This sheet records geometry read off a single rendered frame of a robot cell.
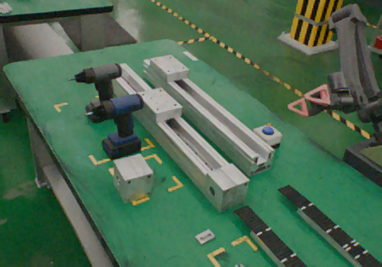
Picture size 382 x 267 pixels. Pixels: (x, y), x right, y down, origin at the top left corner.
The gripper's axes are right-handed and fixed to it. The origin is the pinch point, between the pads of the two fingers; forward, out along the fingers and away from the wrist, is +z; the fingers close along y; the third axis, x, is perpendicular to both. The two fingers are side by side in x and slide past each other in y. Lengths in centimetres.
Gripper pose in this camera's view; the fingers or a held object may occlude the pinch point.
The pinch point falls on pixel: (298, 101)
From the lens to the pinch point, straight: 139.4
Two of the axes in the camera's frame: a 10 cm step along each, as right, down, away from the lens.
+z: -9.4, 0.2, -3.5
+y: 3.2, -3.0, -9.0
